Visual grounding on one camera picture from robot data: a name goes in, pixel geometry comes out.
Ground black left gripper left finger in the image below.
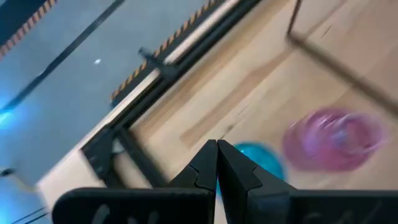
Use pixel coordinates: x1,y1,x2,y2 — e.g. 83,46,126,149
52,139,218,224

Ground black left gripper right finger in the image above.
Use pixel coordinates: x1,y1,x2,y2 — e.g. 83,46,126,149
216,139,398,224

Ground small teal glass jar vase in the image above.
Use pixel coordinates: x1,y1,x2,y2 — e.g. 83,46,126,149
216,142,289,200

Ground pink swirl-ribbed glass vase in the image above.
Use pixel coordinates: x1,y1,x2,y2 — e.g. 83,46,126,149
282,106,386,174

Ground hazard-striped black floor mat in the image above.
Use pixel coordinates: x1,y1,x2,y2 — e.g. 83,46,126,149
110,0,224,102

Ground black floor tape line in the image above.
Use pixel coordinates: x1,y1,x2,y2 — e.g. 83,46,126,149
0,0,127,112

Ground hazard-striped floor strip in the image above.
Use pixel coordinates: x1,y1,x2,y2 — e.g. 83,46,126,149
0,0,59,62

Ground small black frame clamp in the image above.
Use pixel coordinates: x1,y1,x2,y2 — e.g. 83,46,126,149
137,46,183,82

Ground wooden shelf with black frame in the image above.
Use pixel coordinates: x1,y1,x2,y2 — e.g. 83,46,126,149
285,0,398,118

